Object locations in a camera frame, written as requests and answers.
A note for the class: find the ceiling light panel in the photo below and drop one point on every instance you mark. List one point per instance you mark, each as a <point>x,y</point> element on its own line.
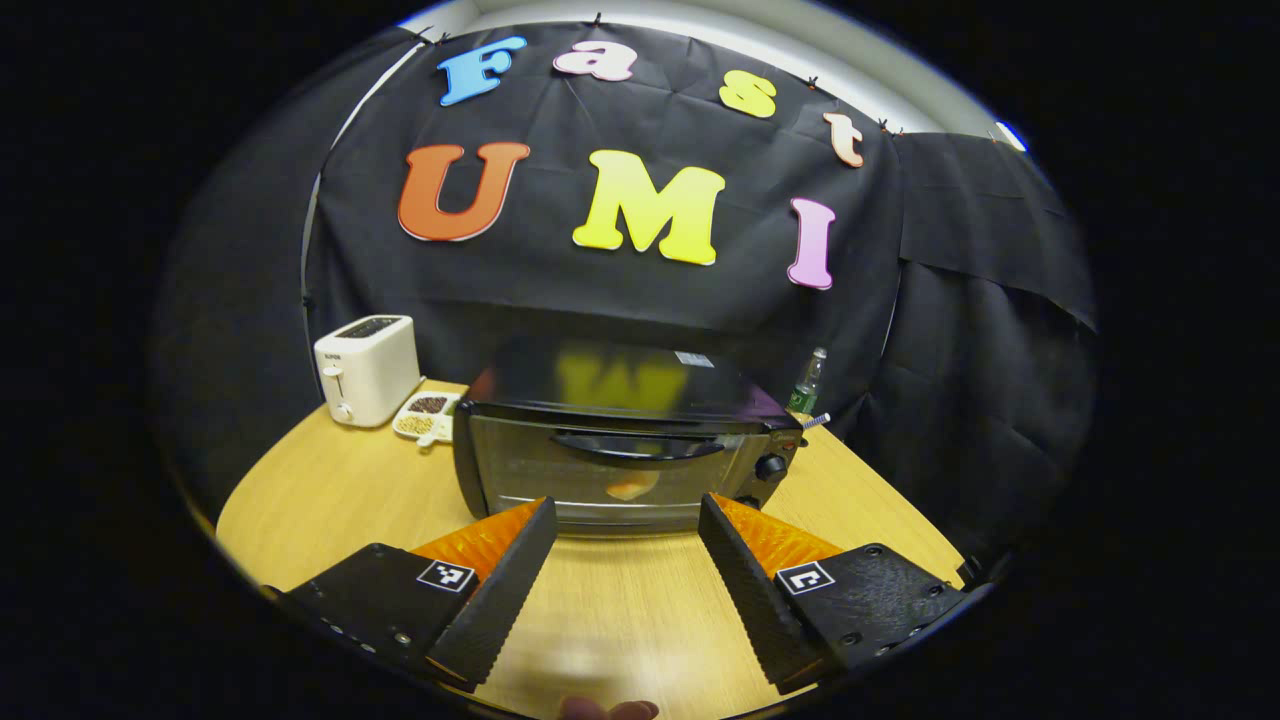
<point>1011,135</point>

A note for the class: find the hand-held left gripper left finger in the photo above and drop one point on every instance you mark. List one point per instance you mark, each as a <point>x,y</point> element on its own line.
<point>500,600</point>

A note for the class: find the white toaster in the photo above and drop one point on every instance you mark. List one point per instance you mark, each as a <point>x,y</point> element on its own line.
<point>375,375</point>

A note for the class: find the black electric oven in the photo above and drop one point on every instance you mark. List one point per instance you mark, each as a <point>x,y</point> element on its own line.
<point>520,465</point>

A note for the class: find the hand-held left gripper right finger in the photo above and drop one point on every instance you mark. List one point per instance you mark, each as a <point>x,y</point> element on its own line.
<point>755,600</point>

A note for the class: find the blue white striped stick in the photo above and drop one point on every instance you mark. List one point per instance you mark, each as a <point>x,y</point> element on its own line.
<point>817,421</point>

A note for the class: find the white divided snack dish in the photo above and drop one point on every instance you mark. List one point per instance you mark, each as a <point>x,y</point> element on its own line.
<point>425,412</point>

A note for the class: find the clear green label water bottle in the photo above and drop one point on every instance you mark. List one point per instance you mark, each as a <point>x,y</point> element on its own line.
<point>806,385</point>

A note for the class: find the golden croissant bread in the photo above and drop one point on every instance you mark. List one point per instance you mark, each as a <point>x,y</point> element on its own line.
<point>633,488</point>

